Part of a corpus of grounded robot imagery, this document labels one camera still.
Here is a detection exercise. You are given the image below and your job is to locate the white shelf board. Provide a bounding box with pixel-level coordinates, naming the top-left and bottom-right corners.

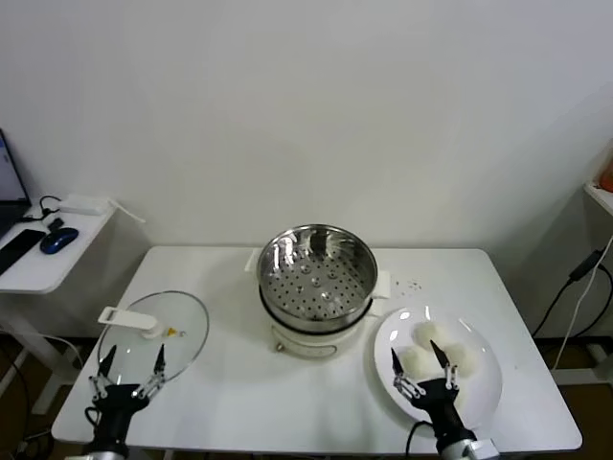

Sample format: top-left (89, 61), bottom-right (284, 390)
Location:
top-left (582, 180), bottom-right (613, 218)

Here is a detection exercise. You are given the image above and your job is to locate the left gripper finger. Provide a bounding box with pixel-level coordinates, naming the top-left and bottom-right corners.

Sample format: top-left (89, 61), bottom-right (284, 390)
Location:
top-left (132, 343), bottom-right (168, 400)
top-left (88, 343), bottom-right (119, 402)

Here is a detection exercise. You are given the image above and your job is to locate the orange object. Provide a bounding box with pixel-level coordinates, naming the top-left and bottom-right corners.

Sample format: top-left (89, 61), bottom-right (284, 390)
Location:
top-left (595, 146), bottom-right (613, 192)

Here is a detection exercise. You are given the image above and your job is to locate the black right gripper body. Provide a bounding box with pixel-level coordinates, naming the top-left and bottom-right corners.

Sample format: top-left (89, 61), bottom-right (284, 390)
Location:
top-left (410, 378), bottom-right (478, 449)

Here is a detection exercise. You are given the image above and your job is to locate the white round plate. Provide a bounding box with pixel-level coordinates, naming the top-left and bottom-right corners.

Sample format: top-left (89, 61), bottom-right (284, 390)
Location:
top-left (373, 306), bottom-right (504, 431)

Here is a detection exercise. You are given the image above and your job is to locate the stainless steel steamer pot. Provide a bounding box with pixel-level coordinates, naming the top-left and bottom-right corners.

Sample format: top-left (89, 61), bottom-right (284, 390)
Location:
top-left (261, 287), bottom-right (380, 361)

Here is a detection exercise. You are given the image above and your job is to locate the blue computer mouse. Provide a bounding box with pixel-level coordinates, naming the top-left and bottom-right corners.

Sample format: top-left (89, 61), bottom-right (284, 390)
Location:
top-left (39, 227), bottom-right (80, 254)

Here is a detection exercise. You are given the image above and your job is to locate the white power adapter box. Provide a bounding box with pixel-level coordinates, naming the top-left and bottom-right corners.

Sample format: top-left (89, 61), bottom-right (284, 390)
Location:
top-left (57, 194), bottom-right (109, 216)

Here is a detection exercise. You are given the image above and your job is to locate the glass lid with white handle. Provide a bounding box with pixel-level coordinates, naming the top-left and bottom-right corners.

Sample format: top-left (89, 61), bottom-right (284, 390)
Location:
top-left (97, 289), bottom-right (211, 387)

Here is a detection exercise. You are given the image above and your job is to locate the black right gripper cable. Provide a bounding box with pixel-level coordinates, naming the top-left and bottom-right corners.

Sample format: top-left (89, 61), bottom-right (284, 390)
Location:
top-left (405, 420), bottom-right (435, 460)

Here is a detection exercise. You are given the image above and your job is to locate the black desk cable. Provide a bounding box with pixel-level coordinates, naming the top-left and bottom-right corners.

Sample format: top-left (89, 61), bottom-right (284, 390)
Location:
top-left (18, 194), bottom-right (66, 226)

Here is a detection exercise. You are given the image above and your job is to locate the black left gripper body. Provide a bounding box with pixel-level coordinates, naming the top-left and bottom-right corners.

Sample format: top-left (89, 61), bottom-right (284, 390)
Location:
top-left (93, 384), bottom-right (151, 446)

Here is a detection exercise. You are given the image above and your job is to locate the black keyboard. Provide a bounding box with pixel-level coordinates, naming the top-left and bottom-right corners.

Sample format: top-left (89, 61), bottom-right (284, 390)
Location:
top-left (0, 228), bottom-right (45, 277)

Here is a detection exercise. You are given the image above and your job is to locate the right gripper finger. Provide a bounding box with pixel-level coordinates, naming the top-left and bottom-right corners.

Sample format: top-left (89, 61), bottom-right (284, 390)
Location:
top-left (429, 338), bottom-right (460, 392)
top-left (390, 347), bottom-right (426, 402)

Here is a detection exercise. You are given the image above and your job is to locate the stainless steel steamer basket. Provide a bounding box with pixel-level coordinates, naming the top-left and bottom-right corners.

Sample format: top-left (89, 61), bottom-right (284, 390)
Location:
top-left (245, 222), bottom-right (393, 336)

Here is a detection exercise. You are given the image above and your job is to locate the black laptop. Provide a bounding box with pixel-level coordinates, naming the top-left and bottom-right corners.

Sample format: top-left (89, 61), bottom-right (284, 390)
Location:
top-left (0, 127), bottom-right (34, 241)

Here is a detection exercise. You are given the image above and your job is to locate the black floor cable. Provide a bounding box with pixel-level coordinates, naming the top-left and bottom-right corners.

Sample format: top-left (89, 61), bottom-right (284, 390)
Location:
top-left (0, 344), bottom-right (33, 418)

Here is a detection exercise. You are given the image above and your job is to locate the white hanging cable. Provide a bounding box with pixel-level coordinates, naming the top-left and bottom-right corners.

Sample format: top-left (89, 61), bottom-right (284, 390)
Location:
top-left (553, 265), bottom-right (600, 370)

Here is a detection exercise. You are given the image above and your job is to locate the white desk foot bar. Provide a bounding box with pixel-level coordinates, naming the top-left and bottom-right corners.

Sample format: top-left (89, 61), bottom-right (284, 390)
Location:
top-left (555, 342), bottom-right (613, 385)

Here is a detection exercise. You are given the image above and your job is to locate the white floor cable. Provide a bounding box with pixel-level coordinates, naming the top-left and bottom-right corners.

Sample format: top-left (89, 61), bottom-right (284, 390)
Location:
top-left (42, 333), bottom-right (85, 368)

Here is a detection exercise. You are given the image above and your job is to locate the white side table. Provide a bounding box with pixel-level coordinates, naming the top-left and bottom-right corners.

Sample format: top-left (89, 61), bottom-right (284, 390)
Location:
top-left (0, 205), bottom-right (119, 416)

